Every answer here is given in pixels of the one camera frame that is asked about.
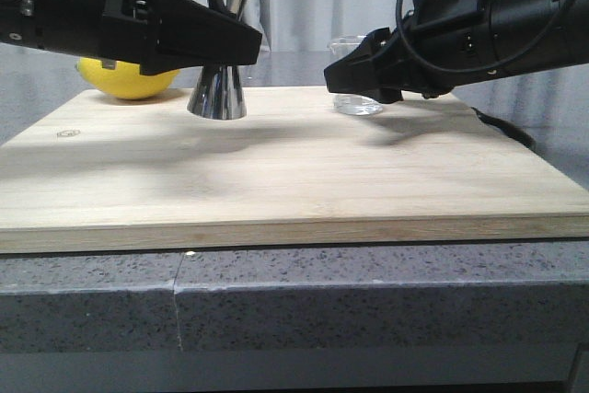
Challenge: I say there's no yellow lemon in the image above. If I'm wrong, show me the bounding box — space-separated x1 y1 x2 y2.
76 57 180 100

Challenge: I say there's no steel double jigger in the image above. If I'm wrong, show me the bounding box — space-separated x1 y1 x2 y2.
188 0 248 121

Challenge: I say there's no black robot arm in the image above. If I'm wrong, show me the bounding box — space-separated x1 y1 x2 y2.
324 0 588 104

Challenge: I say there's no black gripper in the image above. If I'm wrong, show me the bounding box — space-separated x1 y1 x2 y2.
1 0 262 75
323 0 496 105

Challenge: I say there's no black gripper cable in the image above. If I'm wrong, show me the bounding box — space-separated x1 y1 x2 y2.
395 0 589 75

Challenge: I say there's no light wooden cutting board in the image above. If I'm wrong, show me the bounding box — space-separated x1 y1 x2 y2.
1 87 588 253

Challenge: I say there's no clear glass beaker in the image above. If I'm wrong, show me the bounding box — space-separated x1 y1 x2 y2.
329 35 384 116

